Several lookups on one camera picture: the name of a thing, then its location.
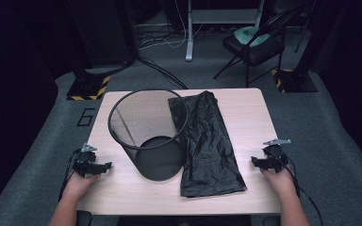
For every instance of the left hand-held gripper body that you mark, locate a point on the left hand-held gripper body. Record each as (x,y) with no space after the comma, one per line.
(88,157)

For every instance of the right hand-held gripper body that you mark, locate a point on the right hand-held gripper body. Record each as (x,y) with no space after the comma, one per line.
(276,158)

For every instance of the black mesh wastebasket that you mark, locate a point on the black mesh wastebasket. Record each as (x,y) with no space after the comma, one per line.
(157,157)

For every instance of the black plastic trash bag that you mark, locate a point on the black plastic trash bag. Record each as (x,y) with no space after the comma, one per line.
(207,144)

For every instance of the person's right hand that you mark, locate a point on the person's right hand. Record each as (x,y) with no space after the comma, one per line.
(279,183)

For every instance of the person's left hand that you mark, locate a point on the person's left hand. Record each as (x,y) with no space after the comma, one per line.
(81,185)

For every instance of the black armrest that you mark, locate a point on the black armrest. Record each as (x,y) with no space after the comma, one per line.
(83,218)
(271,220)

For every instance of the black stand with striped base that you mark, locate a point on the black stand with striped base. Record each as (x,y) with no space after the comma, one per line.
(86,88)
(295,81)

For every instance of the black folding chair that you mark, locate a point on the black folding chair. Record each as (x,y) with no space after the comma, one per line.
(257,51)

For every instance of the green cushion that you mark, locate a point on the green cushion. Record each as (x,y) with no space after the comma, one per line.
(248,34)

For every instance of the black cabinet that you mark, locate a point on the black cabinet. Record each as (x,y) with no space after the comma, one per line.
(103,31)

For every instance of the white metal desk frame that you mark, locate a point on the white metal desk frame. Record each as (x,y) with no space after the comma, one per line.
(189,34)

